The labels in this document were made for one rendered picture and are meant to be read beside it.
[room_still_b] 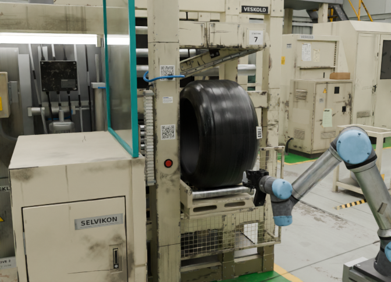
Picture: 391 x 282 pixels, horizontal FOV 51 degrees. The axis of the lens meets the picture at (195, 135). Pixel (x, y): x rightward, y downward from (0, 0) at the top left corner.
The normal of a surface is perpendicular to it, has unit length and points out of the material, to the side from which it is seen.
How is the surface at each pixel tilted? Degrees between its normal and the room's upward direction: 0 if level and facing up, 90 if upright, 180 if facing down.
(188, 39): 90
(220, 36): 90
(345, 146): 83
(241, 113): 61
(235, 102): 48
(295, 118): 90
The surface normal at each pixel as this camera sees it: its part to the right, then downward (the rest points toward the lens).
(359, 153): -0.39, 0.05
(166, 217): 0.34, 0.17
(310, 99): -0.86, 0.09
